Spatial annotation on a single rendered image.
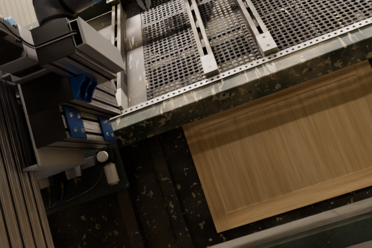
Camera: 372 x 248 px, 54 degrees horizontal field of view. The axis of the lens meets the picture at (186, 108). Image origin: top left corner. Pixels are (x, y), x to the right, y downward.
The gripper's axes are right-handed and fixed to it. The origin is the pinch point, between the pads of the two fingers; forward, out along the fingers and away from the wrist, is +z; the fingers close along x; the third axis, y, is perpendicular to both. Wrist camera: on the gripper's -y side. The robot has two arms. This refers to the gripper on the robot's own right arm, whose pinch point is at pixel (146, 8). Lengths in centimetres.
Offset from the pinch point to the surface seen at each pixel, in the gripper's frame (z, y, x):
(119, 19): 1, 52, 24
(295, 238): 99, -55, -27
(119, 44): 12.7, 27.7, 24.6
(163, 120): 45, -28, 8
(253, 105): 58, -11, -31
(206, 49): 26.8, -4.6, -19.5
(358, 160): 92, -29, -66
